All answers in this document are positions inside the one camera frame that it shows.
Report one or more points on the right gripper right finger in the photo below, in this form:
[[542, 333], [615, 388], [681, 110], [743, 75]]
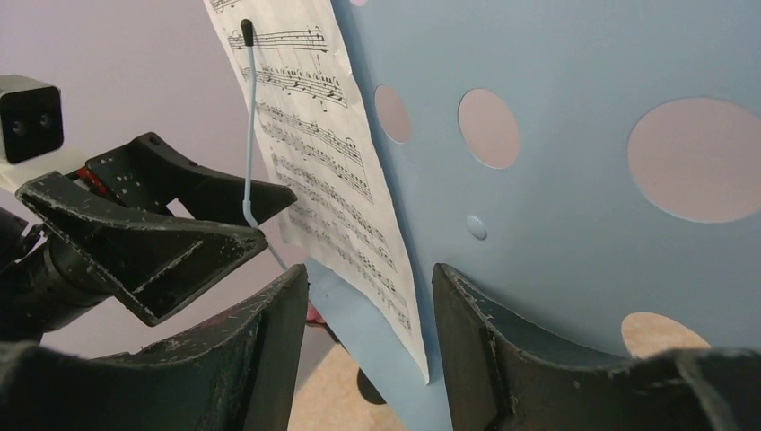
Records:
[[503, 372]]

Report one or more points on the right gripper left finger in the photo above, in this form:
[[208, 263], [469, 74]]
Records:
[[234, 371]]

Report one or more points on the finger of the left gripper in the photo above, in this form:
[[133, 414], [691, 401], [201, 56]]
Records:
[[147, 173], [154, 264]]

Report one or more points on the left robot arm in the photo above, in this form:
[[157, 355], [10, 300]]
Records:
[[46, 285]]

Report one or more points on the light blue music stand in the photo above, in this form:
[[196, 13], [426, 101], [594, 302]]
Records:
[[592, 166]]

